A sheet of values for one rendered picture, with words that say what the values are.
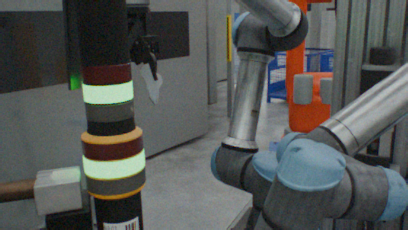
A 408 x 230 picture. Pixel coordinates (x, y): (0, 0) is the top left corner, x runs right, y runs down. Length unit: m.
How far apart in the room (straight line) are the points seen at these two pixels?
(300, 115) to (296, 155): 3.73
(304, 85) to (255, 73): 2.96
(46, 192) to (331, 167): 0.31
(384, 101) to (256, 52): 0.50
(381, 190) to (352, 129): 0.15
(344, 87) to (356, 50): 0.11
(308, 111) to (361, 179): 3.67
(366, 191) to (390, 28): 0.64
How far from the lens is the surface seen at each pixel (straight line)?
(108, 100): 0.26
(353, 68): 1.11
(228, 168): 1.12
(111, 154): 0.26
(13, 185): 0.29
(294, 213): 0.48
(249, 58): 1.12
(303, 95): 4.08
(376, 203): 0.54
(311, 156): 0.46
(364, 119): 0.67
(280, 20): 0.98
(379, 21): 1.09
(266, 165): 1.03
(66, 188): 0.28
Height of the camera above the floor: 1.66
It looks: 15 degrees down
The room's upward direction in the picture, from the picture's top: 1 degrees counter-clockwise
